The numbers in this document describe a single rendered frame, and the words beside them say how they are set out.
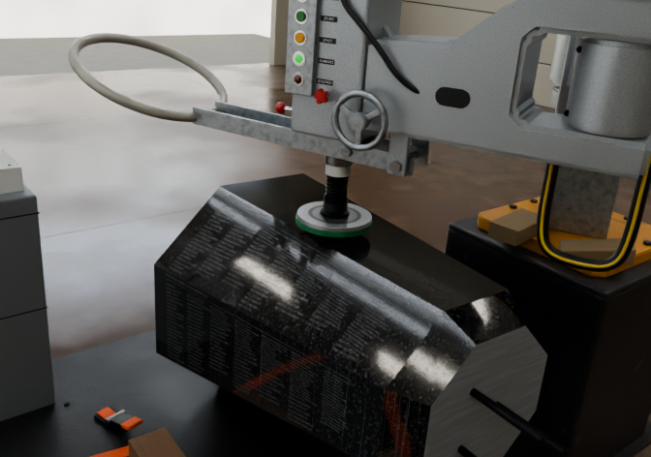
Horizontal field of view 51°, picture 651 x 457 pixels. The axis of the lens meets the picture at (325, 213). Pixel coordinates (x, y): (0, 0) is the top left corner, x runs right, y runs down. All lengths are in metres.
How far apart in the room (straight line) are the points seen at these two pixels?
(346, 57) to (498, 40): 0.37
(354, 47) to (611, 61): 0.58
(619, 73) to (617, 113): 0.08
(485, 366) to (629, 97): 0.67
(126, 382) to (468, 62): 1.77
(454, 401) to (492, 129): 0.63
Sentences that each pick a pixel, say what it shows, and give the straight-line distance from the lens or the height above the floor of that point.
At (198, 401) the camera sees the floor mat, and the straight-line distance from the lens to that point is 2.62.
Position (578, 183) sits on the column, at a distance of 2.28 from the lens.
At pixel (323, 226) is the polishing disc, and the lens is 1.84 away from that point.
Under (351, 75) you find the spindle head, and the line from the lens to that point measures 1.70.
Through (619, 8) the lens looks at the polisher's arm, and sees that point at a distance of 1.54.
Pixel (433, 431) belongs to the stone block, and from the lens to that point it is 1.64.
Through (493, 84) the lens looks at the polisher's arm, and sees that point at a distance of 1.60.
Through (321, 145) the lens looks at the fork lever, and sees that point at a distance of 1.83.
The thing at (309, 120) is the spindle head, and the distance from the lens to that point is 1.77.
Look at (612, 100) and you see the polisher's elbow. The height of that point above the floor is 1.32.
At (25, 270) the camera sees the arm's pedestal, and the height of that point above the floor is 0.55.
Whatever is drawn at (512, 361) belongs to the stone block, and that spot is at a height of 0.68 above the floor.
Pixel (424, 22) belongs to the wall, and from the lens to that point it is 10.01.
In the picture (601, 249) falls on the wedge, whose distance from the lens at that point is 2.16.
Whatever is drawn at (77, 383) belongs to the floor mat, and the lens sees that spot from 2.77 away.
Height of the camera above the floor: 1.57
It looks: 21 degrees down
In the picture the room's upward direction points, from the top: 4 degrees clockwise
